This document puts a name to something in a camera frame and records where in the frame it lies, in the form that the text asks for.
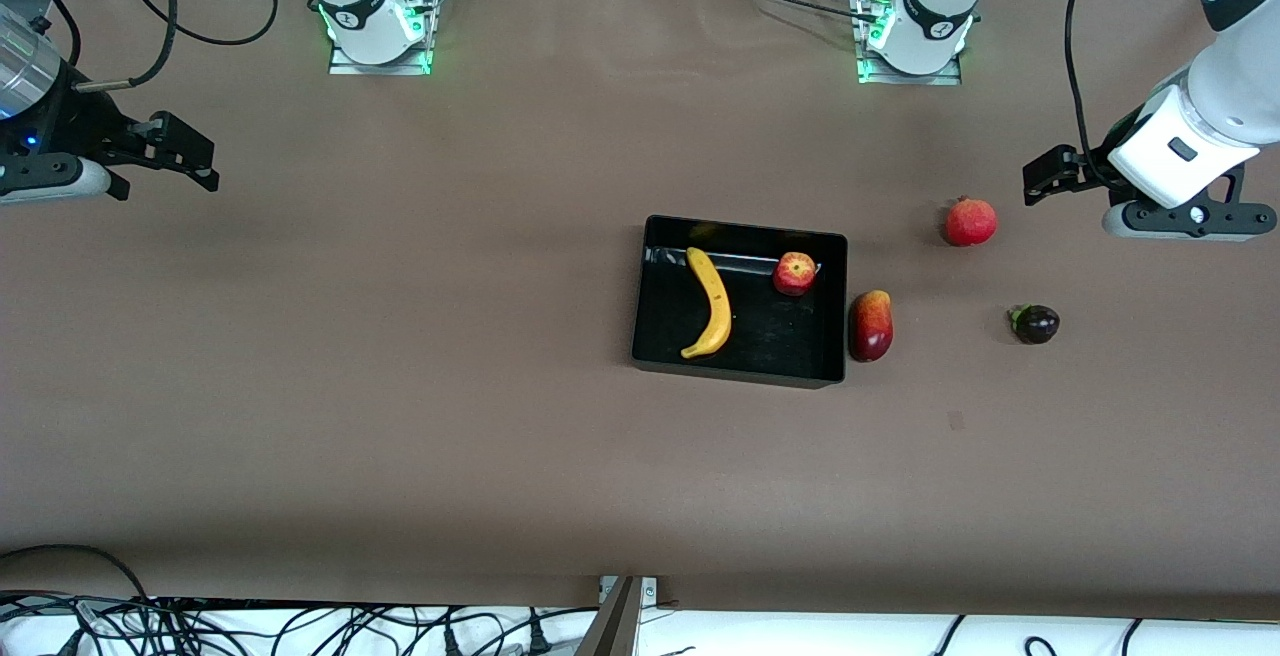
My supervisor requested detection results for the red yellow mango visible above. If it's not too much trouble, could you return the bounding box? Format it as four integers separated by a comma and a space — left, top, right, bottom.
848, 289, 894, 363

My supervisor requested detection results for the dark purple eggplant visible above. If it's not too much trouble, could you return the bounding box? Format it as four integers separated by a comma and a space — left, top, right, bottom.
1008, 303, 1061, 345

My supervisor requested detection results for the dark metal bar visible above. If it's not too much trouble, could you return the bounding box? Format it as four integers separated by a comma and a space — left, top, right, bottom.
575, 576, 643, 656

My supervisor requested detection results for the black cable with metal plug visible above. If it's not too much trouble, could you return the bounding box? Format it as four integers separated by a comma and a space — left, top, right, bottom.
70, 0, 179, 92

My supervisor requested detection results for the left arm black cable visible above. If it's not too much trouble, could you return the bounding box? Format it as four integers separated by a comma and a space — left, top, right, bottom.
1064, 0, 1113, 187

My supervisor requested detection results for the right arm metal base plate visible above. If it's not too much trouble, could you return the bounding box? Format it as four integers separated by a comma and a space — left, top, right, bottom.
328, 0, 433, 75

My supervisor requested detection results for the black rectangular plastic tray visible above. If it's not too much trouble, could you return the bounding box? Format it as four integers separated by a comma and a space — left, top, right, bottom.
631, 215, 849, 389

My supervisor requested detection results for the red pomegranate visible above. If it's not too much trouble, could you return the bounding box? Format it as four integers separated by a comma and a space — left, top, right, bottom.
944, 196, 999, 248

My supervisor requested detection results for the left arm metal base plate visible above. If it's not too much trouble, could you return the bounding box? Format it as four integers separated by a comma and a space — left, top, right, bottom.
855, 0, 963, 85

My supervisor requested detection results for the black looped floor cable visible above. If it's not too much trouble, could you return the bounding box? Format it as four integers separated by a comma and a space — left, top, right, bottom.
0, 544, 151, 609

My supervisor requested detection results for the small metal bracket plate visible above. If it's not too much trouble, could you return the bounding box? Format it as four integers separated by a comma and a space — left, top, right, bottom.
598, 576, 659, 605

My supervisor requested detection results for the yellow banana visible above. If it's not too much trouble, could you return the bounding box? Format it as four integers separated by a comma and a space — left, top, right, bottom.
681, 247, 732, 360

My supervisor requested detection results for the red yellow apple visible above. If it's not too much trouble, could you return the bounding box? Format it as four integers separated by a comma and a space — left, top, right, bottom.
772, 252, 818, 297

